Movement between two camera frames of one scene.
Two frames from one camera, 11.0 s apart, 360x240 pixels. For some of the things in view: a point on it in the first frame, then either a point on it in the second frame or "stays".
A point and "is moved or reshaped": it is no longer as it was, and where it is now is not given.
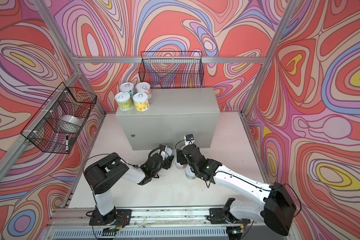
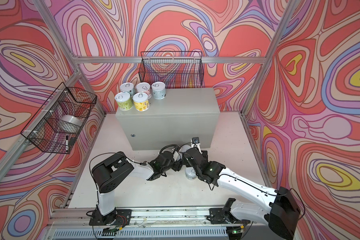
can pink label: (144, 87) stays
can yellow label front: (141, 101) stays
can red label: (128, 87) stays
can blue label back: (168, 152) is moved or reshaped
